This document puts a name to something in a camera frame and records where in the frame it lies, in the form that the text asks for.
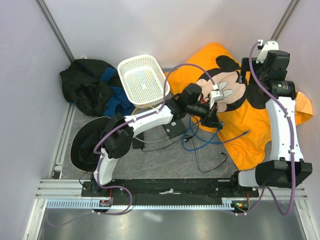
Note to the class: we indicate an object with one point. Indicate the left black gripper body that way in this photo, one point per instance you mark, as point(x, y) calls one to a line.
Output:
point(207, 117)

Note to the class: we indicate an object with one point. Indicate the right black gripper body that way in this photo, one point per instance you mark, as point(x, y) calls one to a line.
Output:
point(259, 70)

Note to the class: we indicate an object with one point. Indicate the black network switch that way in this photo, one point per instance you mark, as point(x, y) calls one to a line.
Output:
point(174, 129)

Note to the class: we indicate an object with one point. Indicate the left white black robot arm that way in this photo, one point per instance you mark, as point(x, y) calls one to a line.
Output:
point(121, 130)

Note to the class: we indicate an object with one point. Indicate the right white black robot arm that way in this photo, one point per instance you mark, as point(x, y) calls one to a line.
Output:
point(286, 167)

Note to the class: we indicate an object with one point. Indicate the orange Mickey Mouse pillowcase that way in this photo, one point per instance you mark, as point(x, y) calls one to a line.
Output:
point(243, 111)

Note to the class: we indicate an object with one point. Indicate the white plastic basket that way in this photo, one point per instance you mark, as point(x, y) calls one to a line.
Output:
point(143, 80)

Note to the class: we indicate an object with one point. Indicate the black power adapter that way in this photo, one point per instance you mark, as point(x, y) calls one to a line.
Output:
point(138, 142)

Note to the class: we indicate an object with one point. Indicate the black blue jacket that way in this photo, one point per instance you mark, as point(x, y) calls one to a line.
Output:
point(94, 86)

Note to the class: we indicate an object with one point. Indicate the black round hat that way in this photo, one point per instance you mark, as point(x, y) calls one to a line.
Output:
point(82, 154)

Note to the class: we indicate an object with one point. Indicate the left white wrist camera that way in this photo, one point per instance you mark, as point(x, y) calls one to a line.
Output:
point(215, 96)

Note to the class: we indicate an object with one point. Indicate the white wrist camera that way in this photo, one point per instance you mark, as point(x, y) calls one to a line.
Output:
point(265, 47)
point(215, 96)

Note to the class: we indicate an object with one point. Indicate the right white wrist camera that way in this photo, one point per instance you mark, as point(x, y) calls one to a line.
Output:
point(265, 47)

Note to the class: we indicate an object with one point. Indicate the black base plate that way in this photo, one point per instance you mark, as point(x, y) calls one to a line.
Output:
point(169, 190)

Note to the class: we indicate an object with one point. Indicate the grey slotted cable duct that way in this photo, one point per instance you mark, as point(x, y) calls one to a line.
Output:
point(96, 204)

